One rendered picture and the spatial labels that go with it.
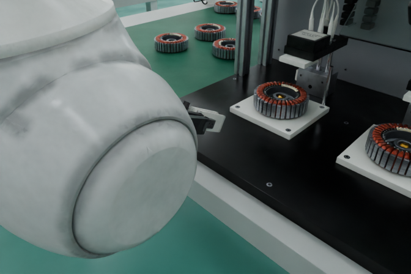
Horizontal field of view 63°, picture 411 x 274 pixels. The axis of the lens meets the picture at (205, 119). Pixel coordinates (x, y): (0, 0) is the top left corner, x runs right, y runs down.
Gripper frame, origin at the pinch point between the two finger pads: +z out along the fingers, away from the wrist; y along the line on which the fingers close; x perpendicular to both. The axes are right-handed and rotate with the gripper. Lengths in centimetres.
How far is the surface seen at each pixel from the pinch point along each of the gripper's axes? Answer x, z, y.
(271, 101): 6.2, 16.0, 1.2
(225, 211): -11.9, 2.1, 8.7
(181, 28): 18, 50, -66
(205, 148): -5.7, 4.9, -1.5
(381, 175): 2.0, 16.0, 24.1
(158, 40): 10, 29, -52
